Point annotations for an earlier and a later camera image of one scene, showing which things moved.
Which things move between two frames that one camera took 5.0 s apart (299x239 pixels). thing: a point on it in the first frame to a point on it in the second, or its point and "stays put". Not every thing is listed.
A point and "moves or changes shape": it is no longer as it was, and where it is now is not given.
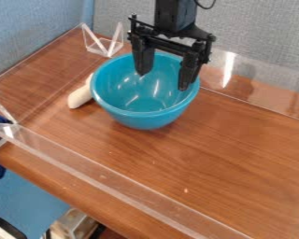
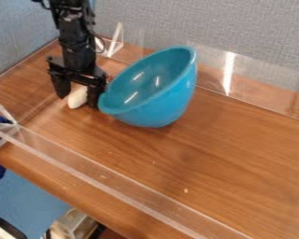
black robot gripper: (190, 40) to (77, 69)
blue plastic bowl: (141, 102) moves or changes shape
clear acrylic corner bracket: (103, 45) stays put
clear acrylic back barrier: (267, 82) stays put
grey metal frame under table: (73, 225) stays put
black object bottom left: (16, 233) stays put
